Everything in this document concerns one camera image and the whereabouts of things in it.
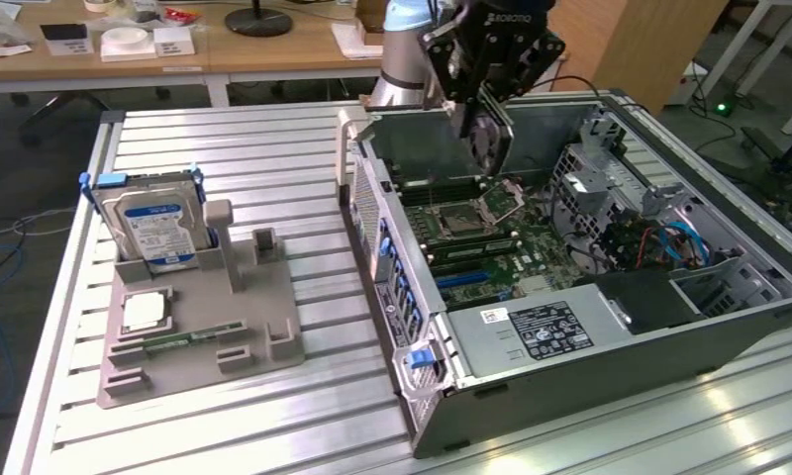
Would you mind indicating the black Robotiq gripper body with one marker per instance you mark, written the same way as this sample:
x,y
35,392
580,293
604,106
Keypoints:
x,y
508,15

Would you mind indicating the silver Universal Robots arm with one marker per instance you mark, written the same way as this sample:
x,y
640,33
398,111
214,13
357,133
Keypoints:
x,y
402,74

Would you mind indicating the white booklet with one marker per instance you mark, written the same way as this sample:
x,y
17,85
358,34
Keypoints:
x,y
356,42

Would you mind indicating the wooden cabinet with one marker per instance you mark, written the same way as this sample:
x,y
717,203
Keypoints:
x,y
633,49

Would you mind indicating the wooden desk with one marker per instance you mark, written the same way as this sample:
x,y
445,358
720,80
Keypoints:
x,y
270,54

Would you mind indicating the metal socket cover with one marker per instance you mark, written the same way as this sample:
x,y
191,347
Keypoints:
x,y
504,198

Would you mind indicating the metal disk bay cage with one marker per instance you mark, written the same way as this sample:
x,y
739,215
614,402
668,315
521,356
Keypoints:
x,y
586,198

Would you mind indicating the green indicator light device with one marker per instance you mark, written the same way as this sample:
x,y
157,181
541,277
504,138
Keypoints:
x,y
721,107

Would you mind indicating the black round lamp base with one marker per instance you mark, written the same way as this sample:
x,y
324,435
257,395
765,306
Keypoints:
x,y
257,22

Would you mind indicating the CPU socket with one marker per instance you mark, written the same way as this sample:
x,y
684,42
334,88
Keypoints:
x,y
461,220

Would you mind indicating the green installed RAM stick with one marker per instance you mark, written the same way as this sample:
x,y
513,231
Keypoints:
x,y
468,251

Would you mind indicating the red packet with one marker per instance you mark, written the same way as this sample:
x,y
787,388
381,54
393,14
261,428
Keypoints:
x,y
178,16

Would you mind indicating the small plain white box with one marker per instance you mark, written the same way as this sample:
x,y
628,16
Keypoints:
x,y
171,42

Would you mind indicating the blue expansion slot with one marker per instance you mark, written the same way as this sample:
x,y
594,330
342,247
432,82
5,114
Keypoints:
x,y
461,280

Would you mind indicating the beige tape roll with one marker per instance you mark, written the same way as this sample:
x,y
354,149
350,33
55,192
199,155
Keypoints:
x,y
97,5

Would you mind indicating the hard disk in blue carrier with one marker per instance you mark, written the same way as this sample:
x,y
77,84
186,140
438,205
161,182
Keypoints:
x,y
158,227

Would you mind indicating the grey power supply unit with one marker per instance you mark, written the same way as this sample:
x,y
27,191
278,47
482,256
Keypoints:
x,y
488,346

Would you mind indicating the white box with black top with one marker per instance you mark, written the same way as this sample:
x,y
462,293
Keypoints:
x,y
65,39

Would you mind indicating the blue case latch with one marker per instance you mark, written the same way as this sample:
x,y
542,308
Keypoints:
x,y
417,358

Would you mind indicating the grey plastic parts rack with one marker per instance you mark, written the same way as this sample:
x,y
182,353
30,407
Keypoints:
x,y
203,307

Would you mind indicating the dark grey open PC case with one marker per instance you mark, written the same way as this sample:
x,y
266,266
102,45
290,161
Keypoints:
x,y
566,386

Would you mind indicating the white paper label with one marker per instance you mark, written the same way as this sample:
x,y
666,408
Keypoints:
x,y
6,50

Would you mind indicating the clear plastic bag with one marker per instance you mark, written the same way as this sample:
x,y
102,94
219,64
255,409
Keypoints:
x,y
0,22

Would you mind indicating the silver CPU chip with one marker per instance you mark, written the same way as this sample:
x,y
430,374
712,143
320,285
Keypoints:
x,y
145,312

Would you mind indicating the white table frame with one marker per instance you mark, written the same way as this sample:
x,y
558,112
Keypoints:
x,y
765,29

